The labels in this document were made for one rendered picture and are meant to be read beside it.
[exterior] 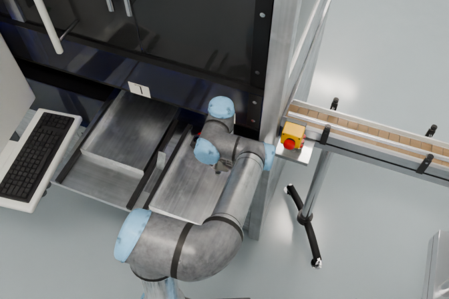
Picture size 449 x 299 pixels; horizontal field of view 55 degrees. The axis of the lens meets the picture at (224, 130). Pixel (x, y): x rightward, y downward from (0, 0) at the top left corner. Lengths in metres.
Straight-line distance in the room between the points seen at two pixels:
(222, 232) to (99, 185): 0.79
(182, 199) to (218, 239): 0.65
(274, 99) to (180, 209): 0.49
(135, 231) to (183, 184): 0.68
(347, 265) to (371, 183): 0.53
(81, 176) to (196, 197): 0.43
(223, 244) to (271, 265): 1.49
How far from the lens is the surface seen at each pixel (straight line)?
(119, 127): 1.75
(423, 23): 3.80
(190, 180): 1.57
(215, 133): 1.21
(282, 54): 1.26
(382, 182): 2.73
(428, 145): 1.75
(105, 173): 1.64
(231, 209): 0.98
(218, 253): 0.90
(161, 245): 0.89
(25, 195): 1.76
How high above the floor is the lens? 2.25
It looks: 54 degrees down
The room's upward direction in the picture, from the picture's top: straight up
